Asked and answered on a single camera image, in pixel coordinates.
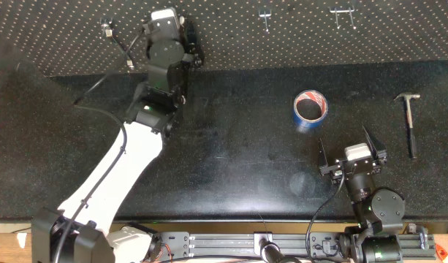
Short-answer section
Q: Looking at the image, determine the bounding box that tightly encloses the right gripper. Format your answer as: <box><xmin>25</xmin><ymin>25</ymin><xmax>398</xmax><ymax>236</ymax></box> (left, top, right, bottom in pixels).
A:
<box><xmin>317</xmin><ymin>126</ymin><xmax>388</xmax><ymax>183</ymax></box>

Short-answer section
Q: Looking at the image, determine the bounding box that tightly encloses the black pegboard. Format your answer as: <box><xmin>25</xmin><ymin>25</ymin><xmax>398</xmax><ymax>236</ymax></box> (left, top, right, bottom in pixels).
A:
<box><xmin>0</xmin><ymin>0</ymin><xmax>448</xmax><ymax>77</ymax></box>

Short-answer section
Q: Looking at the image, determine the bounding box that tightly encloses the roll of blue tape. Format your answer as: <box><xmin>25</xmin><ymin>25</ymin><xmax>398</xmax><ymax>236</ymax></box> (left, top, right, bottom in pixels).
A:
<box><xmin>292</xmin><ymin>89</ymin><xmax>330</xmax><ymax>129</ymax></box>

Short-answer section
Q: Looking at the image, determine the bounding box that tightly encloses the hammer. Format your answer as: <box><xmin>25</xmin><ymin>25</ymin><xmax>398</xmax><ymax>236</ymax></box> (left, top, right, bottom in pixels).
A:
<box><xmin>393</xmin><ymin>92</ymin><xmax>422</xmax><ymax>161</ymax></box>

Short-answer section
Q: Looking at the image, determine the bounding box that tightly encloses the orange object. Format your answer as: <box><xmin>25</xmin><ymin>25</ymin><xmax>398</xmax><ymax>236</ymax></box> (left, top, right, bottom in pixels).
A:
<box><xmin>434</xmin><ymin>243</ymin><xmax>448</xmax><ymax>263</ymax></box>

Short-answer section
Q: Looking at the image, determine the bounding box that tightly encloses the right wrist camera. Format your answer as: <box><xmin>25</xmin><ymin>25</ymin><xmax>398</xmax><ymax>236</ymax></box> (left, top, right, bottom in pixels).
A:
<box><xmin>343</xmin><ymin>142</ymin><xmax>373</xmax><ymax>162</ymax></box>

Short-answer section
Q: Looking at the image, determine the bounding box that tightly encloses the black cable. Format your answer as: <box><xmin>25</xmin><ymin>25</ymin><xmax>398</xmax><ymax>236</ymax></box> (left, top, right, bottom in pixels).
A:
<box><xmin>304</xmin><ymin>173</ymin><xmax>347</xmax><ymax>263</ymax></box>
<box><xmin>72</xmin><ymin>31</ymin><xmax>146</xmax><ymax>154</ymax></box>

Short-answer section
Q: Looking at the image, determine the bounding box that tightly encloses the mounting rail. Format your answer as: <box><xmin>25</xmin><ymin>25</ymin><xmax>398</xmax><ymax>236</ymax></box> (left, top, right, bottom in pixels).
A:
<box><xmin>146</xmin><ymin>221</ymin><xmax>438</xmax><ymax>263</ymax></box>

